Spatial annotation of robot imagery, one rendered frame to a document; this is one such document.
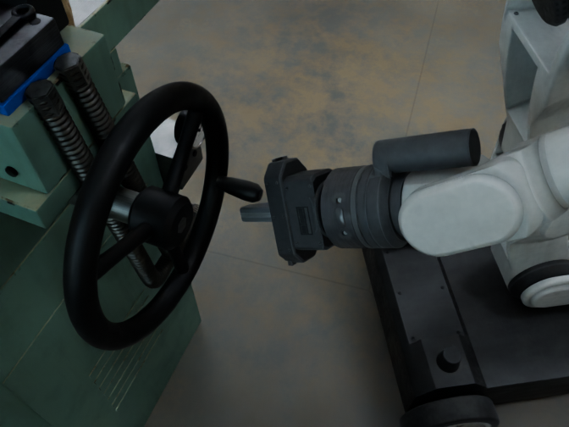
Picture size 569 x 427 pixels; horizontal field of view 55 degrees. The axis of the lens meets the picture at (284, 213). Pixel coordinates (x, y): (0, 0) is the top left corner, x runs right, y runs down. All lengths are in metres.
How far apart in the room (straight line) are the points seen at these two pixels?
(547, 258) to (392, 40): 1.26
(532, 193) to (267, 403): 0.98
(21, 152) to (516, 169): 0.42
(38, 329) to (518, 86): 0.77
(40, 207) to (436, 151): 0.37
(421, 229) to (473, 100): 1.55
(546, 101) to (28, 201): 0.61
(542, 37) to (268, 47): 1.47
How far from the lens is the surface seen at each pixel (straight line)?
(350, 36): 2.22
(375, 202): 0.53
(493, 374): 1.26
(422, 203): 0.49
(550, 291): 1.22
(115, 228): 0.65
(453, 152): 0.51
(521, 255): 1.15
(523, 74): 0.90
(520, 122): 0.92
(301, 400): 1.34
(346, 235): 0.56
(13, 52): 0.51
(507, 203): 0.47
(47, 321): 0.83
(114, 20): 0.76
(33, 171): 0.55
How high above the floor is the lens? 1.28
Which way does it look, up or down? 53 degrees down
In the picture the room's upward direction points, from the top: straight up
